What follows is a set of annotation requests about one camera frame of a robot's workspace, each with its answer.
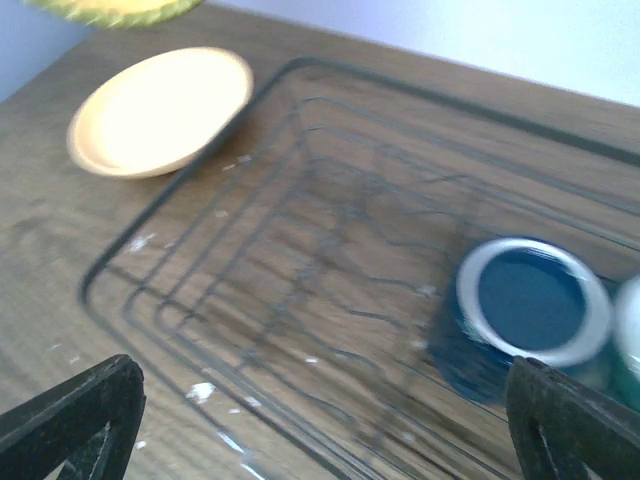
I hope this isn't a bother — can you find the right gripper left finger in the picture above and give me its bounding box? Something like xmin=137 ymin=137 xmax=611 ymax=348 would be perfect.
xmin=1 ymin=354 xmax=146 ymax=479

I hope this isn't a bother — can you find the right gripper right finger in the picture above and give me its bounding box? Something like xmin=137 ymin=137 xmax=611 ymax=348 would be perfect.
xmin=505 ymin=357 xmax=639 ymax=479

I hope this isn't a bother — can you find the teal and white bowl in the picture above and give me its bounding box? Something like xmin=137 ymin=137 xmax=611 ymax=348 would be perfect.
xmin=611 ymin=275 xmax=639 ymax=411

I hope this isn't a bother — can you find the dark blue enamel mug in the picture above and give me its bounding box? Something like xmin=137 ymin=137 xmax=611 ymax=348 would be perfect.
xmin=427 ymin=236 xmax=613 ymax=404

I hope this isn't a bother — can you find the black wire dish rack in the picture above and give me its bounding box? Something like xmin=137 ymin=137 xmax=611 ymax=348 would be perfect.
xmin=79 ymin=57 xmax=639 ymax=479

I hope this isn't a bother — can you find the plain cream orange plate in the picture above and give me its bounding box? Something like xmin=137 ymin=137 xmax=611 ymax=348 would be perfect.
xmin=66 ymin=47 xmax=254 ymax=179

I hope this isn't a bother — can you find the yellow woven bamboo plate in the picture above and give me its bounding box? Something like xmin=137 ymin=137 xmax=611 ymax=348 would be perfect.
xmin=25 ymin=0 xmax=204 ymax=29

